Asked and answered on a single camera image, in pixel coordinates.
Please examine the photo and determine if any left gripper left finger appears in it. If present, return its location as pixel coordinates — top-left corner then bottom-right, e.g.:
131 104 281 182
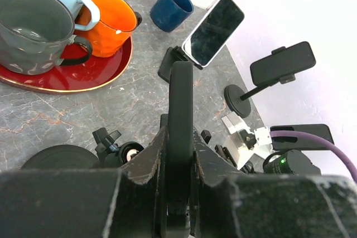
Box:
1 128 167 237

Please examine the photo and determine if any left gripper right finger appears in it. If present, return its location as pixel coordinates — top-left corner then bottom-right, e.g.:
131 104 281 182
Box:
191 132 356 237

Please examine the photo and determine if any black round-base phone stand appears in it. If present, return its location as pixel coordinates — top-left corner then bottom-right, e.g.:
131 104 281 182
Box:
21 127 213 171

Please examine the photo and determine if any black phone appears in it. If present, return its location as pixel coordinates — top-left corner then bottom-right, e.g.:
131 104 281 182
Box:
166 61 194 217
250 41 316 86

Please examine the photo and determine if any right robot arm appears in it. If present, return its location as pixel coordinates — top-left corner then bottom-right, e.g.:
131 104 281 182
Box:
215 122 334 175

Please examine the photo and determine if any lilac-cased phone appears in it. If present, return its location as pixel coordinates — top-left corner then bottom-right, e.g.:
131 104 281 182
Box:
181 0 244 68

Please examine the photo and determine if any red round tray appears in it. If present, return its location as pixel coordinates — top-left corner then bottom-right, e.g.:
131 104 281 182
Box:
0 0 134 94

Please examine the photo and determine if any orange mug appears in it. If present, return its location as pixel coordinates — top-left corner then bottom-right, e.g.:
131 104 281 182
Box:
75 0 142 57

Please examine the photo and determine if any dark blue mug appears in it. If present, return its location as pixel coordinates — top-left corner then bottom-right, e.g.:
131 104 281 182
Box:
149 0 194 32

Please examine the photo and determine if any grey mug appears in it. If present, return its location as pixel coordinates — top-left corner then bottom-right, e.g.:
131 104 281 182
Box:
1 0 93 75

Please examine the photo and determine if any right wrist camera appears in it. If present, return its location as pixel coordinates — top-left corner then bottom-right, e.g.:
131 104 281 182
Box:
221 111 273 171

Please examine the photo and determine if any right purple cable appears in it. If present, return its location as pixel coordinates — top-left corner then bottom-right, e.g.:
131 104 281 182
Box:
269 130 357 183

